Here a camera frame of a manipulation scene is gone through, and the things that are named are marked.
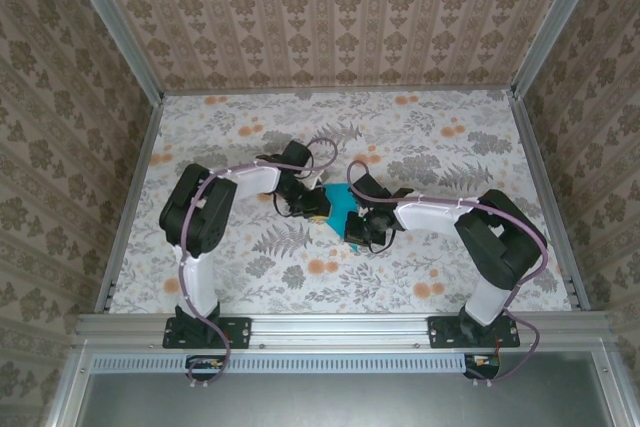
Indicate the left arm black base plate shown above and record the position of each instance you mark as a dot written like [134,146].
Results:
[240,332]

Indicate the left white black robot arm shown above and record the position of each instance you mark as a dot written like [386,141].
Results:
[200,207]

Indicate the wide aluminium frame beam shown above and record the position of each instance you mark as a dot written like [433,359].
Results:
[340,329]

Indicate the aluminium side rail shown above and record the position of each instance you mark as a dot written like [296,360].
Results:
[127,207]
[550,207]

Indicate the grey metal sheet panel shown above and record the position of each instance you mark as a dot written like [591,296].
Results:
[340,402]

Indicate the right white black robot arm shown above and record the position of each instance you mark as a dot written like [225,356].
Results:
[505,242]

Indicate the floral patterned table cover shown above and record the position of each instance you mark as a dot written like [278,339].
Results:
[340,277]

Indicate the aluminium corner post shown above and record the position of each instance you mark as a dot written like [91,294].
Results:
[557,22]
[112,27]

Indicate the thin aluminium rail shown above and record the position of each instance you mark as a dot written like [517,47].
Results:
[340,91]

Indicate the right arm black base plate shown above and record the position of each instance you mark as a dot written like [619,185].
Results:
[440,332]

